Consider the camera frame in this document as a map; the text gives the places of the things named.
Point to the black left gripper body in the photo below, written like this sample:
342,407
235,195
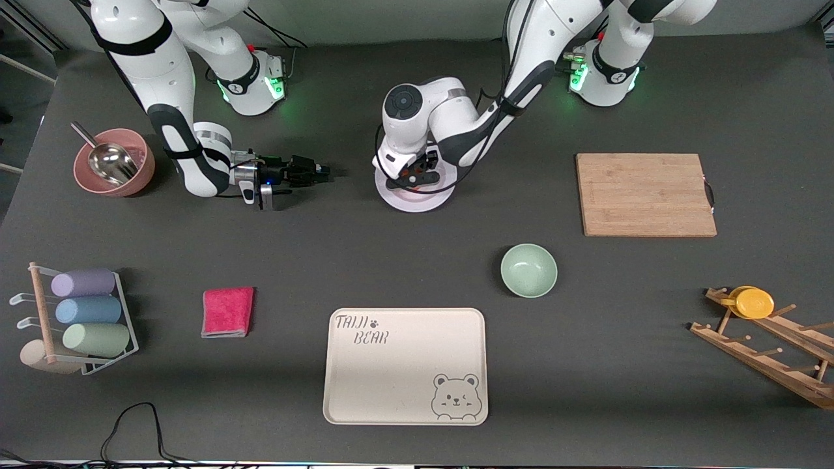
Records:
431,159

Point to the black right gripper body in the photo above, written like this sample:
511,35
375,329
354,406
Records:
284,173

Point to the white plate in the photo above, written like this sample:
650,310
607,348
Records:
417,202

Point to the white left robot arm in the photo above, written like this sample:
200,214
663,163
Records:
541,39

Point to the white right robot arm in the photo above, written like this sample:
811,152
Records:
163,71

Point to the pink ribbed bowl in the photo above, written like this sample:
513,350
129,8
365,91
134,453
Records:
140,172

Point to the pale green bowl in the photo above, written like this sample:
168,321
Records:
529,270

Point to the pink folded cloth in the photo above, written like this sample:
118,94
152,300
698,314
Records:
228,312

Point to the metal scoop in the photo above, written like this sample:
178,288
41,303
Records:
111,163

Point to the beige bear print tray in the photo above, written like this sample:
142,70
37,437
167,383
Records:
404,365

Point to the wooden cutting board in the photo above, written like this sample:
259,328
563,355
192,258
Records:
645,195

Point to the pale purple cup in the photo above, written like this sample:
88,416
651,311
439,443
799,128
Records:
85,283

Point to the pale blue cup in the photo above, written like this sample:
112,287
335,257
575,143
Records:
88,310

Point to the pale green cup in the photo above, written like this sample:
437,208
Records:
98,339

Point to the wooden rod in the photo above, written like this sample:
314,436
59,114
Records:
42,312

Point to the beige cup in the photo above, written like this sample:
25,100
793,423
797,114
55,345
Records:
32,357

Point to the yellow cup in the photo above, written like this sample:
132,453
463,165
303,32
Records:
752,303

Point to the wooden peg rack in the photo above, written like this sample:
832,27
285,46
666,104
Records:
769,365

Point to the aluminium frame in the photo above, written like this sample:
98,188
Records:
26,68

